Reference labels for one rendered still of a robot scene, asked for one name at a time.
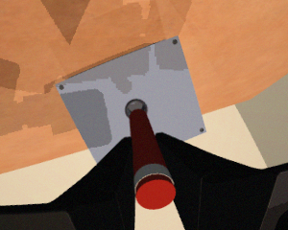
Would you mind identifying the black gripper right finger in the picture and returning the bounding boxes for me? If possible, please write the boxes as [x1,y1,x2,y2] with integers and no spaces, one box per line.
[156,131,288,230]

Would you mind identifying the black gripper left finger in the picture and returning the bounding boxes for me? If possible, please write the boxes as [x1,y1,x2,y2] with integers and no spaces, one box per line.
[0,137,135,230]

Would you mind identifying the red peg with white band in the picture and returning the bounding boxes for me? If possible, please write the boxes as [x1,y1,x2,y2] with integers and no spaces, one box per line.
[129,108,176,210]

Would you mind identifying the grey metal panel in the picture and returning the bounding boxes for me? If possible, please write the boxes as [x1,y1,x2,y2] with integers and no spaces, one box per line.
[56,35,206,164]

